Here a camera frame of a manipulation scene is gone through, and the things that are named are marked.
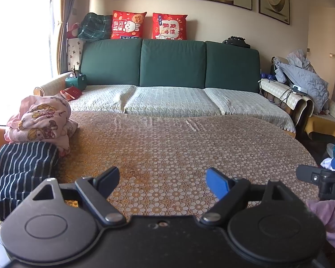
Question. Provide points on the cream covered armchair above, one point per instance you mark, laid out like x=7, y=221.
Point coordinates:
x=273, y=86

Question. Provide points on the patterned lace tablecloth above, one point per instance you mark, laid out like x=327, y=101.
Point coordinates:
x=170, y=145

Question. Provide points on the white and blue device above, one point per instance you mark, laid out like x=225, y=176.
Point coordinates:
x=298, y=89

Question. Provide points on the yellow cloth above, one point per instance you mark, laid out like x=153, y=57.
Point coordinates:
x=323, y=125

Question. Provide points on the red cartoon rabbit cushion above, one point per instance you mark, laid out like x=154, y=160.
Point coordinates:
x=170, y=26
x=128, y=25

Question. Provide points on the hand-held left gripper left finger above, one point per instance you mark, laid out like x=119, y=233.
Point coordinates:
x=109, y=180

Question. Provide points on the cream quilted sofa cover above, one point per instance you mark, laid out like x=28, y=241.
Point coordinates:
x=167, y=100

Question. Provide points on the black telephone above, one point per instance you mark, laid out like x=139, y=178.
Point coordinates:
x=236, y=42

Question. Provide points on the green plaid cushion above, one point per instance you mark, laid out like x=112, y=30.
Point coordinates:
x=95, y=28

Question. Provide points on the white floral bag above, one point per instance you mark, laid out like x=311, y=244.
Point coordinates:
x=74, y=53

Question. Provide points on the pile of grey clothes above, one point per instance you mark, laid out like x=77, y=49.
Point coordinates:
x=304, y=75

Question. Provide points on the window curtain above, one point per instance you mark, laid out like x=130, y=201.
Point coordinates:
x=68, y=5

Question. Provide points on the dark striped garment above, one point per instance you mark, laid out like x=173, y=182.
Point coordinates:
x=16, y=167

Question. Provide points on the green sofa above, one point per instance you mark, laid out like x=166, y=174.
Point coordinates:
x=173, y=61

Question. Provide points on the pale lilac garment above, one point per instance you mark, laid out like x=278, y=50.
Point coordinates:
x=332, y=220

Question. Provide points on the green tissue box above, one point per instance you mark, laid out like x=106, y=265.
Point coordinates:
x=75, y=82

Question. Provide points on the red book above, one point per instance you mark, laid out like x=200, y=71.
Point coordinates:
x=72, y=92

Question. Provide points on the pink cartoon blanket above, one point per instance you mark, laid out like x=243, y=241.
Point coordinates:
x=42, y=120

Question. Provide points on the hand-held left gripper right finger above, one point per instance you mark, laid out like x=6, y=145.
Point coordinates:
x=216, y=181

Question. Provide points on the small blue object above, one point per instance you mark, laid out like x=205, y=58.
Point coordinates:
x=266, y=76

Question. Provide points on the pink plush item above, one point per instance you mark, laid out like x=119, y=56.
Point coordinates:
x=73, y=29

